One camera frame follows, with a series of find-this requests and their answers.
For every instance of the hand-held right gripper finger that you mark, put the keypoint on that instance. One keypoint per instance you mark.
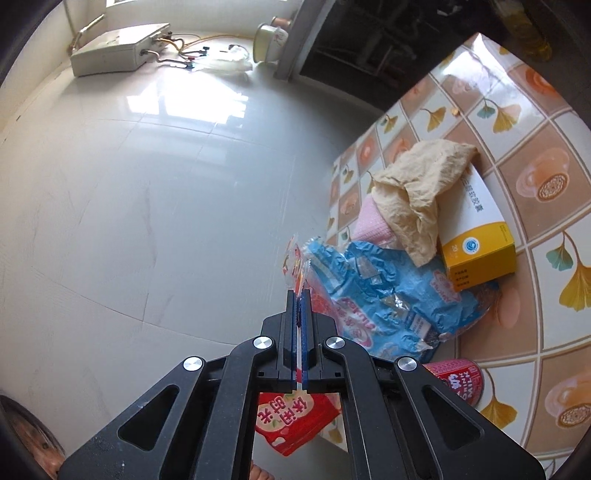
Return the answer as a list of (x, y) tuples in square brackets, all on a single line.
[(295, 341), (306, 341)]

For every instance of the clear red-print wrapper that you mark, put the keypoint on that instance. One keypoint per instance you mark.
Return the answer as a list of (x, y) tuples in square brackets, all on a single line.
[(295, 263)]

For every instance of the red drink can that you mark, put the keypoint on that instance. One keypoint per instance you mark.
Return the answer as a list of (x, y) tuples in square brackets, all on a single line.
[(455, 378)]

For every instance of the red snack packet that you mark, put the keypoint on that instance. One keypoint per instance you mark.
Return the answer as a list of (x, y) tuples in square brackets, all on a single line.
[(286, 415)]

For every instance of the blue snack bag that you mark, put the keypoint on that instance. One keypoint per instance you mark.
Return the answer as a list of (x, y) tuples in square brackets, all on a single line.
[(378, 295)]

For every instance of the pink cloth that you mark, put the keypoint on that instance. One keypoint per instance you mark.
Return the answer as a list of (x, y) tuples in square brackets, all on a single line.
[(369, 224)]

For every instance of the crumpled brown paper bag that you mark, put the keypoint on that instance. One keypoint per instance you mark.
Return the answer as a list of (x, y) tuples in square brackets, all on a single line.
[(415, 184)]

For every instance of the yellow white carton box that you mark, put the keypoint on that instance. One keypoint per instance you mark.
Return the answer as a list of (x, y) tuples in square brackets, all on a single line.
[(480, 249)]

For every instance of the clear plastic bag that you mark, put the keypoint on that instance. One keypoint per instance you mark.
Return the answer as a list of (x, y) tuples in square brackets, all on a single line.
[(221, 62)]

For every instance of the white enamel basin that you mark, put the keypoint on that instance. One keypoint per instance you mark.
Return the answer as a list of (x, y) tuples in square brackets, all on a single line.
[(270, 41)]

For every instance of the white water heater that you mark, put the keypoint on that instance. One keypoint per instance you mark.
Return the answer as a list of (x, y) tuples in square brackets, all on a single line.
[(111, 50)]

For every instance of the yellow oil bottle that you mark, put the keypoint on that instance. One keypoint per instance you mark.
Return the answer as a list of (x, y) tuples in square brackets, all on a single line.
[(535, 32)]

